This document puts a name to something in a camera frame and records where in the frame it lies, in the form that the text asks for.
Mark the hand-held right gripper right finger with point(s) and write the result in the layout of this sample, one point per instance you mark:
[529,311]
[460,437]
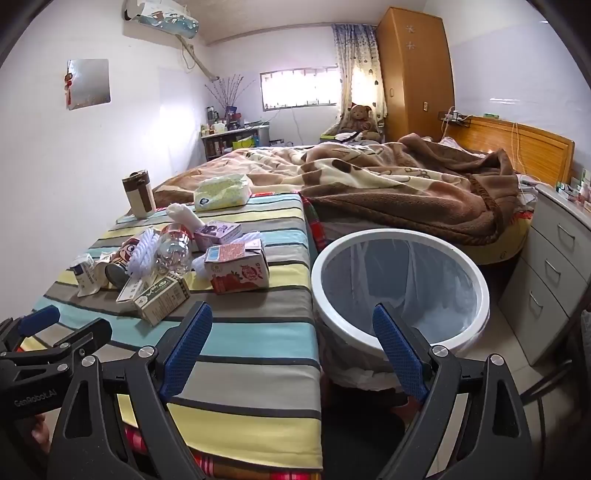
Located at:
[397,355]

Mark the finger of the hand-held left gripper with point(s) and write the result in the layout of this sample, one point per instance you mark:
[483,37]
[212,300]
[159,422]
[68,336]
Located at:
[39,321]
[90,334]

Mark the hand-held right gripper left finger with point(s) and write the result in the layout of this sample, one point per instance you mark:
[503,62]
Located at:
[184,353]

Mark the green white cardboard box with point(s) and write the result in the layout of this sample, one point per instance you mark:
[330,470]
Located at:
[159,297]

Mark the red cartoon drink can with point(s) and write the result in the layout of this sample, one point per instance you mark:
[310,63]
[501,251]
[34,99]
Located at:
[122,261]

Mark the white round waste bin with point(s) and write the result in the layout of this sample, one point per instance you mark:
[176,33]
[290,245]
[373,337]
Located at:
[323,295]

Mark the pink strawberry milk carton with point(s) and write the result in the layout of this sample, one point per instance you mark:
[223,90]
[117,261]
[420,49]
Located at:
[240,272]

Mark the purple milk carton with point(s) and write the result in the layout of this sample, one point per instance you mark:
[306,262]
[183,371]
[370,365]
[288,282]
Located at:
[217,233]

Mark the cream paper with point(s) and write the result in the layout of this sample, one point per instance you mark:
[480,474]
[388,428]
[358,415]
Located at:
[184,214]

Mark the small blue white carton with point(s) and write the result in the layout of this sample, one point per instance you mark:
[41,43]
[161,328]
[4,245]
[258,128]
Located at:
[85,274]

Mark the striped table cloth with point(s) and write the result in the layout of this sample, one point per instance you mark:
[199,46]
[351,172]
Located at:
[258,314]

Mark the clear bin liner bag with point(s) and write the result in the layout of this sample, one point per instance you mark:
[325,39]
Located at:
[415,267]

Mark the clear plastic bottle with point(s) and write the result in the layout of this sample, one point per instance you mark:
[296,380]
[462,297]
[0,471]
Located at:
[173,251]

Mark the bed mattress with sheet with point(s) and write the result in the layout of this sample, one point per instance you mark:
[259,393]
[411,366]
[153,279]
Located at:
[369,233]

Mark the brown white tumbler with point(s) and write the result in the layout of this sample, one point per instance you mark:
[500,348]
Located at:
[138,198]

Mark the green tissue pack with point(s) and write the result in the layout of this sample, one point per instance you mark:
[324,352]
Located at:
[221,194]

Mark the brown cream blanket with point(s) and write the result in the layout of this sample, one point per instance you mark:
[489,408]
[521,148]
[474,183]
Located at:
[392,184]

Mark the grey drawer cabinet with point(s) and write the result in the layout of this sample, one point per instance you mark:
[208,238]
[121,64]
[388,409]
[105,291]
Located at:
[545,258]

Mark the cluttered side shelf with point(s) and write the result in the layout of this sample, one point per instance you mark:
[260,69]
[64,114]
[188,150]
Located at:
[231,138]

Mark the red knot ornament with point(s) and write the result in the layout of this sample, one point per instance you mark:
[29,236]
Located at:
[69,85]

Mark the brown teddy bear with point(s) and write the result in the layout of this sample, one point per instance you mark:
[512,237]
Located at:
[360,117]

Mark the row of small boxes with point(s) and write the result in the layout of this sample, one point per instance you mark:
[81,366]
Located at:
[575,189]

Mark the power strip with plugs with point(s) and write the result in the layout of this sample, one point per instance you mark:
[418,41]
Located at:
[455,117]

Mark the wooden bed headboard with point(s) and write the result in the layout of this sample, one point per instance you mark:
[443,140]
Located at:
[540,147]

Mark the dried branch decoration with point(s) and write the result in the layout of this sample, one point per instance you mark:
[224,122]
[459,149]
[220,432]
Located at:
[226,94]

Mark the window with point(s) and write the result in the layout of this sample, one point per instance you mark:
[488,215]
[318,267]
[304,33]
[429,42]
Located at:
[300,87]

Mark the wooden wardrobe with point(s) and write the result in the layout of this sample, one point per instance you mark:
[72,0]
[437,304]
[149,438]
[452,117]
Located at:
[415,69]

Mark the wrapped air conditioner pipe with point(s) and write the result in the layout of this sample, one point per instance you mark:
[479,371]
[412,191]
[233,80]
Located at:
[191,55]

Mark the patterned window curtain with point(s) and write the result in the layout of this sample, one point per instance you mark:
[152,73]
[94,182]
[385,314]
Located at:
[360,60]

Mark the silver foil wall sheet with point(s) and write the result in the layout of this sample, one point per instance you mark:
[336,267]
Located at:
[90,85]

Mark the wall air conditioner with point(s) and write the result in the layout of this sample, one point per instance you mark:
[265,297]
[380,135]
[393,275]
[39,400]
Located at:
[161,21]

